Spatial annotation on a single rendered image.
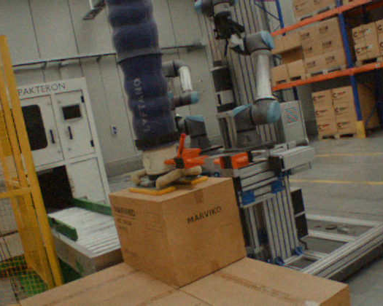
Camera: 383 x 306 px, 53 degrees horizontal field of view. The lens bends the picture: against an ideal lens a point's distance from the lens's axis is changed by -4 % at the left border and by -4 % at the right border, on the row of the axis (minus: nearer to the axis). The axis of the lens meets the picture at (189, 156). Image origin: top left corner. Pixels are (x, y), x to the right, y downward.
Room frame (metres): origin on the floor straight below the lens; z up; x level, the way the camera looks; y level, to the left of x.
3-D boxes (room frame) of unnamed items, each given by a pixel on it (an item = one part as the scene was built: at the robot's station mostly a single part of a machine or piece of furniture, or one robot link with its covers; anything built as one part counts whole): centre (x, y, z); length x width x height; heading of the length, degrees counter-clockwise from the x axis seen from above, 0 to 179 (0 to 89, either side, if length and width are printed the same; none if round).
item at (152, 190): (1.99, 0.23, 0.97); 0.34 x 0.10 x 0.05; 31
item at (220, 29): (1.95, -0.29, 1.66); 0.09 x 0.08 x 0.12; 122
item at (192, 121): (2.70, -0.08, 1.20); 0.13 x 0.12 x 0.14; 87
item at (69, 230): (3.51, 1.39, 0.60); 1.60 x 0.10 x 0.09; 32
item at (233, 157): (1.52, -0.16, 1.07); 0.08 x 0.07 x 0.05; 31
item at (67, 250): (3.18, 1.26, 0.50); 2.31 x 0.05 x 0.19; 32
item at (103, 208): (3.80, 0.94, 0.60); 1.60 x 0.10 x 0.09; 32
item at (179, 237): (2.04, 0.16, 0.74); 0.60 x 0.40 x 0.40; 33
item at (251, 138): (2.28, -0.34, 1.09); 0.15 x 0.15 x 0.10
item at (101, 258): (2.36, 0.36, 0.58); 0.70 x 0.03 x 0.06; 122
